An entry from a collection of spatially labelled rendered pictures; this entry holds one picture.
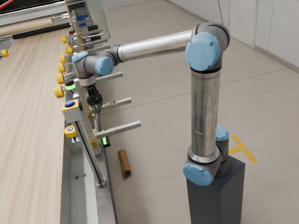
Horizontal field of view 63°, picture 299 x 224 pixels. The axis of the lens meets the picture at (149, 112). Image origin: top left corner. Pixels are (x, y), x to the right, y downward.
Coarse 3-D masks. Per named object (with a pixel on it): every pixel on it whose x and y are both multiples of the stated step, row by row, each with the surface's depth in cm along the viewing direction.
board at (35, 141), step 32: (64, 32) 354; (0, 64) 275; (32, 64) 258; (0, 96) 203; (32, 96) 193; (64, 96) 184; (0, 128) 160; (32, 128) 154; (64, 128) 149; (0, 160) 133; (32, 160) 128; (64, 160) 128; (0, 192) 113; (32, 192) 110
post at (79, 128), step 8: (80, 120) 109; (80, 128) 111; (80, 136) 113; (88, 144) 116; (88, 152) 118; (88, 160) 121; (96, 160) 125; (96, 168) 125; (96, 176) 128; (104, 184) 131
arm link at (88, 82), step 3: (93, 75) 131; (78, 78) 131; (90, 78) 130; (93, 78) 131; (81, 81) 130; (84, 81) 130; (87, 81) 130; (90, 81) 130; (93, 81) 132; (81, 84) 132; (84, 84) 131; (87, 84) 131; (90, 84) 131
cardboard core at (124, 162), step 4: (120, 152) 246; (124, 152) 246; (120, 156) 242; (124, 156) 240; (120, 160) 239; (124, 160) 235; (124, 164) 231; (128, 164) 232; (124, 168) 227; (128, 168) 227; (124, 172) 230; (128, 172) 231
